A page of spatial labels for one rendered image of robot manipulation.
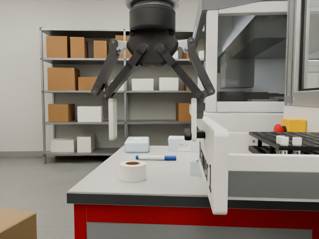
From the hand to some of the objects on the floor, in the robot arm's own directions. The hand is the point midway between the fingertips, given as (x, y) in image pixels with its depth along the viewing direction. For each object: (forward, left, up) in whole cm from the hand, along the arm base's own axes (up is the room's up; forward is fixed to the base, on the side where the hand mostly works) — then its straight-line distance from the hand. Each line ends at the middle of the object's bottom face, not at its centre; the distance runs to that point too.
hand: (153, 133), depth 46 cm
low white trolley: (-3, +44, -91) cm, 101 cm away
